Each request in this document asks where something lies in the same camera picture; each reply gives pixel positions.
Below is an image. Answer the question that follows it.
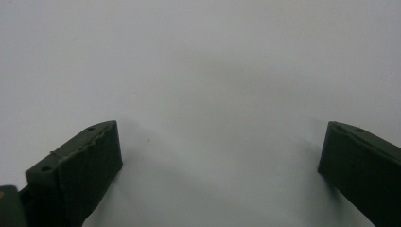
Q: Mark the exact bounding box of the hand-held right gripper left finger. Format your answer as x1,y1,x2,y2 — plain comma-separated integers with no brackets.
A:
25,119,124,227

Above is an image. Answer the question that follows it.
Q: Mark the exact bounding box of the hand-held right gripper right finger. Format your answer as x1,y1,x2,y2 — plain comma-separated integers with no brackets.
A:
317,120,401,227

